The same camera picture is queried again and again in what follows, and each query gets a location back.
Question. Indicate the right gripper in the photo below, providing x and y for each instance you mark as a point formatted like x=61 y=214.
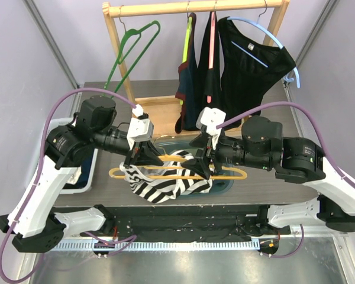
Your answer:
x=210 y=155

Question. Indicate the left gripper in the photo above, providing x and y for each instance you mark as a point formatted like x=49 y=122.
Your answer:
x=143 y=152

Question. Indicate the striped tank top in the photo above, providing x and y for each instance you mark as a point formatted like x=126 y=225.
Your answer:
x=158 y=191

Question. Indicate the navy maroon-trim tank top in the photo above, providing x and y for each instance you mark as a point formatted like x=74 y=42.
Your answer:
x=189 y=112

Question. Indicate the neon yellow hanger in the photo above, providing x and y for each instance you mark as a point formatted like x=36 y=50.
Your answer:
x=185 y=80

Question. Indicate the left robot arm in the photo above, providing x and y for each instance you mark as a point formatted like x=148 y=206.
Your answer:
x=36 y=228

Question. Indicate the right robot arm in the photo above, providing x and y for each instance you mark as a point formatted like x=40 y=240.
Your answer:
x=295 y=160

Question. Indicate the black tank top on pink hanger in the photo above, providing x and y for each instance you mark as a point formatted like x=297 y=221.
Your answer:
x=199 y=79

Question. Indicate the light blue hanger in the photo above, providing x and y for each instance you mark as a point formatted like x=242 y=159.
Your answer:
x=256 y=24

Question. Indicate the pink hanger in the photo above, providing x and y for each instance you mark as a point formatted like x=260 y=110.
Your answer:
x=210 y=73

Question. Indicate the blue plastic tub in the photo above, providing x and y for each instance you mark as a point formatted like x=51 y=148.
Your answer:
x=170 y=146

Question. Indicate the navy folded garment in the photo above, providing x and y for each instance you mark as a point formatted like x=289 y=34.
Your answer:
x=87 y=170

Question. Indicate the white laundry basket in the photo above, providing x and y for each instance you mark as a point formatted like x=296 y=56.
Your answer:
x=69 y=155

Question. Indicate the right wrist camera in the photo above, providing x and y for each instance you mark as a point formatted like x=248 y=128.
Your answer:
x=211 y=118

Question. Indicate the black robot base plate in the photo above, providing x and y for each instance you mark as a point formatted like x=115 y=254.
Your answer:
x=186 y=224

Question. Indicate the white cable duct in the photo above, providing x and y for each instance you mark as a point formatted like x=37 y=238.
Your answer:
x=89 y=244

